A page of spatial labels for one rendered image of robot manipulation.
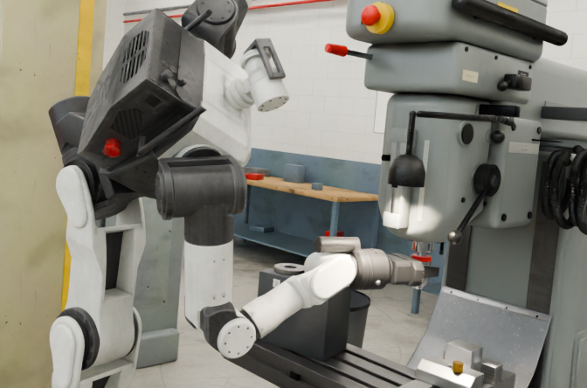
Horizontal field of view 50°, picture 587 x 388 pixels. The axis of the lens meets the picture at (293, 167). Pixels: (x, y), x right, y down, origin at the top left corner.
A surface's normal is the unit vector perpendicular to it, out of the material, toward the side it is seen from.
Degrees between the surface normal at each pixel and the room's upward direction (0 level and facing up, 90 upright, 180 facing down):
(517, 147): 90
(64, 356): 90
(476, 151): 90
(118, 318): 81
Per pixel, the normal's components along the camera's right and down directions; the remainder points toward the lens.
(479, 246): -0.71, -0.01
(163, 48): 0.76, -0.43
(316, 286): 0.41, -0.06
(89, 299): -0.55, 0.01
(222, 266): 0.53, 0.20
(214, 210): 0.34, 0.18
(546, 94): 0.70, 0.11
